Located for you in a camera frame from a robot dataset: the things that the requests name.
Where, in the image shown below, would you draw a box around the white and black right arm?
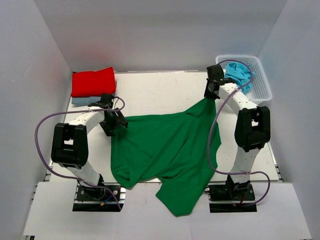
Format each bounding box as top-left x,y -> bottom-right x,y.
204,78 -> 271,200

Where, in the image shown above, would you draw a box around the white perforated plastic basket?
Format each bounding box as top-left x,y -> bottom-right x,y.
215,54 -> 273,105

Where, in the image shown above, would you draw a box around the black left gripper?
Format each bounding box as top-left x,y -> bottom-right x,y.
100,107 -> 128,137

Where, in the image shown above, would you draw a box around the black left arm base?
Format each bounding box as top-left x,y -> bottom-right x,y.
72,184 -> 126,213

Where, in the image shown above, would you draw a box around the folded light blue t-shirt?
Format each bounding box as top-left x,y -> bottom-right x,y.
71,96 -> 101,106

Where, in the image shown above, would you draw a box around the crumpled cyan t-shirt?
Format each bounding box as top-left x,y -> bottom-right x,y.
225,62 -> 256,88

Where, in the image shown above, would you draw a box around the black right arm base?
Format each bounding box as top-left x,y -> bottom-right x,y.
204,184 -> 257,213

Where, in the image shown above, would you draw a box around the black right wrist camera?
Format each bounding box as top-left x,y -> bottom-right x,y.
206,64 -> 225,82

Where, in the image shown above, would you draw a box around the green t-shirt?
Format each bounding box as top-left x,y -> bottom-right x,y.
110,98 -> 221,217

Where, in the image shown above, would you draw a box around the folded red t-shirt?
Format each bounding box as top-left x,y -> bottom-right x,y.
71,67 -> 116,98

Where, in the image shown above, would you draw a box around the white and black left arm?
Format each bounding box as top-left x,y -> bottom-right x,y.
51,109 -> 128,200

